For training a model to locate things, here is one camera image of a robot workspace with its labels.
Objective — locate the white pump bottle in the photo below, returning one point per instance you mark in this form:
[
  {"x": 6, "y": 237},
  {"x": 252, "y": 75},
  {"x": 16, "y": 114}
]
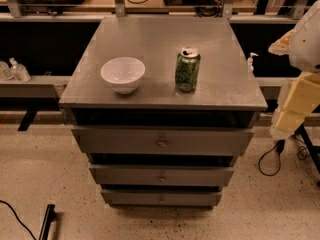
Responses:
[{"x": 250, "y": 60}]

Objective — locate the grey drawer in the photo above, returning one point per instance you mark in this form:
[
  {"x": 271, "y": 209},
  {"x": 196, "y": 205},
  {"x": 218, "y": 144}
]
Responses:
[
  {"x": 168, "y": 141},
  {"x": 161, "y": 175},
  {"x": 162, "y": 198}
]

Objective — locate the white ceramic bowl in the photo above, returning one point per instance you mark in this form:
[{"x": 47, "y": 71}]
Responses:
[{"x": 123, "y": 74}]

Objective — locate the grey middle drawer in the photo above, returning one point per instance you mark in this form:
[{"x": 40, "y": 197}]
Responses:
[{"x": 161, "y": 175}]

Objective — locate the grey drawer cabinet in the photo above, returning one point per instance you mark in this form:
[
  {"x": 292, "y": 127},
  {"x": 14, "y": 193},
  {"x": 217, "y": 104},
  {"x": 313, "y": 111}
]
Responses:
[{"x": 227, "y": 94}]

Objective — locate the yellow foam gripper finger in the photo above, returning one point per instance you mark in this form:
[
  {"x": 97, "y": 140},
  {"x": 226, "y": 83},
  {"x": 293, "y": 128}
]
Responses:
[
  {"x": 298, "y": 98},
  {"x": 281, "y": 46}
]

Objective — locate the black metal stand leg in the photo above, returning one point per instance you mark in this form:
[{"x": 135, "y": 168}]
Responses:
[{"x": 49, "y": 217}]

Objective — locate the clear plastic container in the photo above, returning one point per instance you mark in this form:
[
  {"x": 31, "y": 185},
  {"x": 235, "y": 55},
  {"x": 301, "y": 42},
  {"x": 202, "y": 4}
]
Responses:
[{"x": 5, "y": 71}]

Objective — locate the clear plastic bottle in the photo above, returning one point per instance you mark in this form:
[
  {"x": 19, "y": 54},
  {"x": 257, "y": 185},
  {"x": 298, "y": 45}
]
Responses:
[{"x": 19, "y": 71}]

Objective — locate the grey top drawer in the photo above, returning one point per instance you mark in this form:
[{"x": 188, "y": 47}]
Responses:
[{"x": 168, "y": 141}]

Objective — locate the grey bottom drawer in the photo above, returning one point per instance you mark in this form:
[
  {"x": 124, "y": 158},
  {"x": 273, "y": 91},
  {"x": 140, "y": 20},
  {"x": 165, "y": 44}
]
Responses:
[{"x": 162, "y": 198}]

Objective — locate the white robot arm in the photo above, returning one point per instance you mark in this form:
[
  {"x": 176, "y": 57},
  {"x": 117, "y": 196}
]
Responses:
[{"x": 305, "y": 42}]

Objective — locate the green soda can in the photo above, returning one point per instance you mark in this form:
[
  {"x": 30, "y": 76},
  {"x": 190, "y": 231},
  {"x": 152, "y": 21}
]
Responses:
[{"x": 187, "y": 69}]

